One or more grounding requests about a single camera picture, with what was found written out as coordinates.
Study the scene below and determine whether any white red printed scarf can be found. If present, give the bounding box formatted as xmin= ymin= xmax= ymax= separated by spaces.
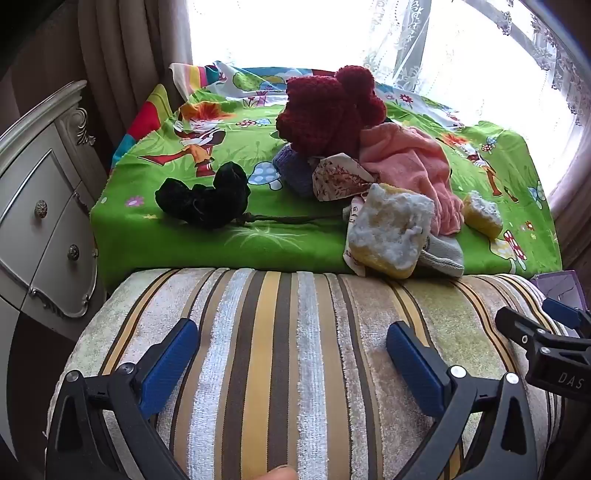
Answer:
xmin=311 ymin=154 xmax=385 ymax=277

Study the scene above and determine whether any pink towel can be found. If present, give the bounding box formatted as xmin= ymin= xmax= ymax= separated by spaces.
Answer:
xmin=359 ymin=124 xmax=465 ymax=236

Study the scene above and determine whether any green cartoon printed blanket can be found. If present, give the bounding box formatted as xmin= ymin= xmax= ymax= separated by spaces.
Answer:
xmin=90 ymin=60 xmax=564 ymax=289

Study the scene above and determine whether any black drawstring pouch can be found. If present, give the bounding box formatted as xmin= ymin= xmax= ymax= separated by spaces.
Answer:
xmin=154 ymin=161 xmax=349 ymax=229

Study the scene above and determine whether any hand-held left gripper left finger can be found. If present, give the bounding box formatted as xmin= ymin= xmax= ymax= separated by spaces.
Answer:
xmin=45 ymin=318 xmax=200 ymax=480

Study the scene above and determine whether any purple cardboard box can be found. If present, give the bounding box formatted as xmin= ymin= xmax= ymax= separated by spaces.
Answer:
xmin=530 ymin=270 xmax=581 ymax=308

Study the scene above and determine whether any grey cloth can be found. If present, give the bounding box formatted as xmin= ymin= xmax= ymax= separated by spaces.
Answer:
xmin=416 ymin=233 xmax=466 ymax=278

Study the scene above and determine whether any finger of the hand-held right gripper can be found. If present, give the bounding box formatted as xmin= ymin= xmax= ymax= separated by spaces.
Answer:
xmin=495 ymin=306 xmax=575 ymax=358
xmin=542 ymin=298 xmax=591 ymax=337

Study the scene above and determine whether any white lace curtain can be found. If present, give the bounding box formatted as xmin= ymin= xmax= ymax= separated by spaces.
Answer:
xmin=360 ymin=0 xmax=591 ymax=134

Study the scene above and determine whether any person's left hand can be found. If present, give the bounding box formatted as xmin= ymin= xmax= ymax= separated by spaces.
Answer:
xmin=255 ymin=466 xmax=298 ymax=480

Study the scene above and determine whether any white ornate dresser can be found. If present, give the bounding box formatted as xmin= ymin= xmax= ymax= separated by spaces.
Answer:
xmin=0 ymin=79 xmax=109 ymax=342

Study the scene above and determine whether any purple knitted garment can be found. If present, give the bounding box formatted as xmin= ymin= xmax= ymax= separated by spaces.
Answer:
xmin=272 ymin=143 xmax=324 ymax=199

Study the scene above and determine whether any plain beige curtain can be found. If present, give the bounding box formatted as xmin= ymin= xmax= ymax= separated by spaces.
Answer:
xmin=76 ymin=0 xmax=195 ymax=153

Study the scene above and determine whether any striped velvet cushion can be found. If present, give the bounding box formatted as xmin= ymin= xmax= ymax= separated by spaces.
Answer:
xmin=44 ymin=267 xmax=573 ymax=480

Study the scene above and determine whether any small yellow sponge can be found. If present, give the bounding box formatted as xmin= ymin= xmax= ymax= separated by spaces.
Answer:
xmin=462 ymin=190 xmax=504 ymax=240

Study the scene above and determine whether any red knitted hat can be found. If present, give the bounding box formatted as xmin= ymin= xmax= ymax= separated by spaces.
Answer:
xmin=276 ymin=65 xmax=387 ymax=158

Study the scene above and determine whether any large yellow sponge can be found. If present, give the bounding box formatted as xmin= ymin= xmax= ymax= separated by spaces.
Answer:
xmin=347 ymin=183 xmax=436 ymax=280

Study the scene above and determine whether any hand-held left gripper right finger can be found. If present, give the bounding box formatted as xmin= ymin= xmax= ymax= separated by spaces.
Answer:
xmin=386 ymin=321 xmax=539 ymax=480

